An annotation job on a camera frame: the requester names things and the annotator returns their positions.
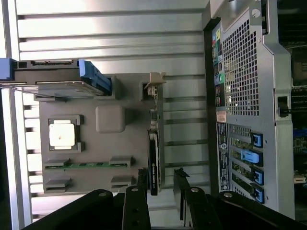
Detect dark grey PC case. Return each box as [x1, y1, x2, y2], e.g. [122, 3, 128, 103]
[202, 0, 307, 221]

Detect green motherboard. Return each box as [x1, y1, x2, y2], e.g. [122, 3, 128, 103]
[279, 35, 307, 192]

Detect blue slot latch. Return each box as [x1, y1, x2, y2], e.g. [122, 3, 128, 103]
[252, 171, 265, 187]
[240, 148, 261, 169]
[250, 132, 264, 148]
[253, 187, 265, 205]

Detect green RAM stick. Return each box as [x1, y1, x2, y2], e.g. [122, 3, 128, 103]
[45, 162, 128, 170]

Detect hard drive in blue caddy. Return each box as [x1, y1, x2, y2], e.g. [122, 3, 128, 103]
[0, 57, 113, 97]

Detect silver CPU chip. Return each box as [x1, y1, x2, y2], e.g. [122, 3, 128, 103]
[48, 123, 75, 147]

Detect grey parts rack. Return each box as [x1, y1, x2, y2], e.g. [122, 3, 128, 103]
[23, 73, 166, 197]

